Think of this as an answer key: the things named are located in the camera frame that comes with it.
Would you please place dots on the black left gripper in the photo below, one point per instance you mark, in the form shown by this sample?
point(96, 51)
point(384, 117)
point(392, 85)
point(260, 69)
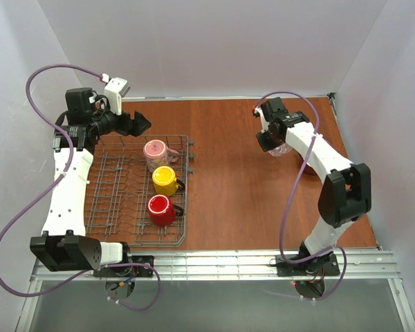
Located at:
point(127, 124)

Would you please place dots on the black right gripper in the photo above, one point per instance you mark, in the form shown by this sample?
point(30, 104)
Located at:
point(265, 142)

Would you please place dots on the clear glass cup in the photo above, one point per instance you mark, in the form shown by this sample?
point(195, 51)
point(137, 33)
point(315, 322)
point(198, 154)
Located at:
point(280, 150)

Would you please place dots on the dark red mug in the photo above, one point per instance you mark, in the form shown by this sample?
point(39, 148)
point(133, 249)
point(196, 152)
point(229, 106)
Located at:
point(308, 169)

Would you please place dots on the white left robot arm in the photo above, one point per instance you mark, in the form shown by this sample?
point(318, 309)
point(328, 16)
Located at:
point(63, 244)

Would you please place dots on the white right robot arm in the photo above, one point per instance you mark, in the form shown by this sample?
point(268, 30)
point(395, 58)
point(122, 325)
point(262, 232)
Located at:
point(346, 187)

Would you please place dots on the pink ghost pattern mug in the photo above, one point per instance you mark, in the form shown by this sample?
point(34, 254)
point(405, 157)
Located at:
point(158, 154)

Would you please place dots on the yellow mug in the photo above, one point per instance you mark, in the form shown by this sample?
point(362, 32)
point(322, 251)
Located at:
point(166, 182)

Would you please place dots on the bright red mug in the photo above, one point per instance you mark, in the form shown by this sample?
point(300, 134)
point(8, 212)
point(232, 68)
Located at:
point(162, 211)

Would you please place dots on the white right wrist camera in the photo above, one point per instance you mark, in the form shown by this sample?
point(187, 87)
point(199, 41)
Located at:
point(258, 113)

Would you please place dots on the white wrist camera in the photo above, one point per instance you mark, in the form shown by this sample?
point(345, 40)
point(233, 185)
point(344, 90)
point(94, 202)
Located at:
point(114, 90)
point(258, 113)

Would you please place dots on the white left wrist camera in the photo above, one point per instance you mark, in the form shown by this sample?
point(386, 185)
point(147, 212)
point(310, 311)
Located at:
point(114, 90)

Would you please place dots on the grey wire dish rack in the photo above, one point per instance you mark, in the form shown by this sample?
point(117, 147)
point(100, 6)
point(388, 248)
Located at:
point(120, 186)

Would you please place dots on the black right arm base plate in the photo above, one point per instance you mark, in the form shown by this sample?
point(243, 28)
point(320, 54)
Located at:
point(326, 264)

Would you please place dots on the aluminium frame rail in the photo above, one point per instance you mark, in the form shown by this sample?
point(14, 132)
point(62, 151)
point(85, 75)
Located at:
point(237, 265)

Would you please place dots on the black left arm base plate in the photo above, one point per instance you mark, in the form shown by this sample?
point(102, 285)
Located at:
point(129, 271)

